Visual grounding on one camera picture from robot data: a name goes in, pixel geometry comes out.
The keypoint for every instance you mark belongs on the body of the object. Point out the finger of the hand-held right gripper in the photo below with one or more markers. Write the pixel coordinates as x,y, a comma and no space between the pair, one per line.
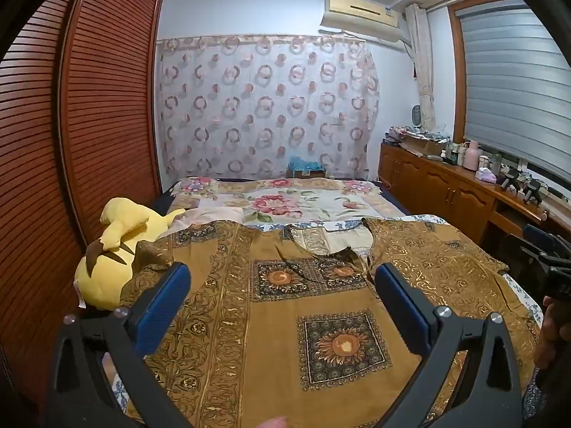
535,238

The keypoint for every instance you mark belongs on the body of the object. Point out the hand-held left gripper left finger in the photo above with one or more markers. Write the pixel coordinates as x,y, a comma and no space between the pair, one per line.
163,307

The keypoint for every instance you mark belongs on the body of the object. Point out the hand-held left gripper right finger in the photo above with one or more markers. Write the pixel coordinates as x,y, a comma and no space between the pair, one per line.
401,307

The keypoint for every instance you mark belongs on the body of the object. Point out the mustard patterned top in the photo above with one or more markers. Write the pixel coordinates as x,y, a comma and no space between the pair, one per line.
267,321

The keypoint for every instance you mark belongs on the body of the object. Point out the person's right forearm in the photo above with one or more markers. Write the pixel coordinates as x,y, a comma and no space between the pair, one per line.
555,397

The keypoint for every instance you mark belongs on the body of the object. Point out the pile of folded clothes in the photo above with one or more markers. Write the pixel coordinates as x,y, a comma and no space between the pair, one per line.
395,133

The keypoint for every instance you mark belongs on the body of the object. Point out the person's right hand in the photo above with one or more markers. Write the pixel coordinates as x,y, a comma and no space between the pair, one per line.
551,330

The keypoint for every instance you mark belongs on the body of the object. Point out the person's left hand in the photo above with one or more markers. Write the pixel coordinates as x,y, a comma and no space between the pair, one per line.
274,423

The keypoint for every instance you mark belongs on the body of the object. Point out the blue floral white sheet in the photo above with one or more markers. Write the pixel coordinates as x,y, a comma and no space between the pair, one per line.
517,292

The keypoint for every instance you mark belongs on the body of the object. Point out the black tripod device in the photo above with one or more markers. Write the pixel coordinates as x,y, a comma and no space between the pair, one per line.
533,189
513,178

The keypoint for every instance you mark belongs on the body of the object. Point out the yellow plush toy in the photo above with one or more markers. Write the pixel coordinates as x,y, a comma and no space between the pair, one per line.
102,281

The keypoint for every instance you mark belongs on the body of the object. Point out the pink tissue pack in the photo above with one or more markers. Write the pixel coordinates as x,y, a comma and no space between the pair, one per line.
486,174

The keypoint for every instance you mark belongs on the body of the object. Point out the green bottle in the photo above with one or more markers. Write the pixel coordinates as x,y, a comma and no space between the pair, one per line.
496,160

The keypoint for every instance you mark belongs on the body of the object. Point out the long wooden cabinet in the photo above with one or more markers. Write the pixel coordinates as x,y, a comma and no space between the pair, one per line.
446,191

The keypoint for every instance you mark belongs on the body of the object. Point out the pink thermos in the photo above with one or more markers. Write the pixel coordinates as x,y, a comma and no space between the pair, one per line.
470,156

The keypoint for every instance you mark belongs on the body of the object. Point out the pale pink cloth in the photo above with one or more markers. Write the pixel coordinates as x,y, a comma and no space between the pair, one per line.
214,214

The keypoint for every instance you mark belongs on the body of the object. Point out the cardboard box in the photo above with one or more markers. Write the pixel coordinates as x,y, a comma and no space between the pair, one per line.
421,143

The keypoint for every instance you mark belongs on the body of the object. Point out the floral cream blanket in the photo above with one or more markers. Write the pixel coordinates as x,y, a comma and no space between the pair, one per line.
285,200

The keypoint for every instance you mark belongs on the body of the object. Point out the small wooden box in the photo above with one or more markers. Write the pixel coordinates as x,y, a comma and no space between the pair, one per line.
308,174

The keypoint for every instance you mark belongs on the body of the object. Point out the grey window blind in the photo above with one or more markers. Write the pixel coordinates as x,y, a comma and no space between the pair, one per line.
513,76

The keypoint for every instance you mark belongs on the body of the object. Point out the small grey desk fan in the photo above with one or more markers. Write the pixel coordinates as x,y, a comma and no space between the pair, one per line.
417,113

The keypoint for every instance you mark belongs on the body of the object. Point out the blue plastic bag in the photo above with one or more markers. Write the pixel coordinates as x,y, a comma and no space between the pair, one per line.
305,162

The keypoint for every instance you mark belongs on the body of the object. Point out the wooden louvered wardrobe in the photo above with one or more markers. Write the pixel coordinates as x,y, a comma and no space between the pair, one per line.
107,120

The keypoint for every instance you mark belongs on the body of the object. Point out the tied beige window curtain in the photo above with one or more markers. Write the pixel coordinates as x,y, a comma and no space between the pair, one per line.
424,62

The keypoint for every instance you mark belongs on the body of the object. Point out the circle patterned sheer curtain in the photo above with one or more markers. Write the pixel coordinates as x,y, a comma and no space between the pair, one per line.
267,107

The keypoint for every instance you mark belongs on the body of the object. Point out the wall air conditioner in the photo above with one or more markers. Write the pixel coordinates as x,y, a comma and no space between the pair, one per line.
361,15

